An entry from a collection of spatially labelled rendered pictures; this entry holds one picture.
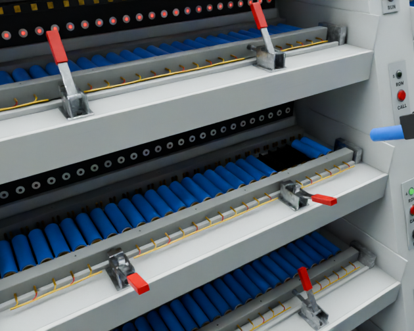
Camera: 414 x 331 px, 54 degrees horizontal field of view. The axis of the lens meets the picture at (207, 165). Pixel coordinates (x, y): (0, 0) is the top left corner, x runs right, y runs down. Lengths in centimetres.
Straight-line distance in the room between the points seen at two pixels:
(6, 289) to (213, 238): 25
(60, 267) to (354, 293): 48
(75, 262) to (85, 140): 15
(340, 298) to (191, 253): 31
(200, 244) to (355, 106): 36
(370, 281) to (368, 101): 31
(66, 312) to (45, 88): 25
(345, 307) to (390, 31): 44
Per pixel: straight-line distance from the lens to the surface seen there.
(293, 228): 60
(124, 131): 46
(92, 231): 55
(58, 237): 55
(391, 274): 80
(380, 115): 70
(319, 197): 56
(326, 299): 73
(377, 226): 78
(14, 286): 50
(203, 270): 53
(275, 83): 55
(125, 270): 47
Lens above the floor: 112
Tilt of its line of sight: 13 degrees down
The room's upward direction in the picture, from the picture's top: 12 degrees counter-clockwise
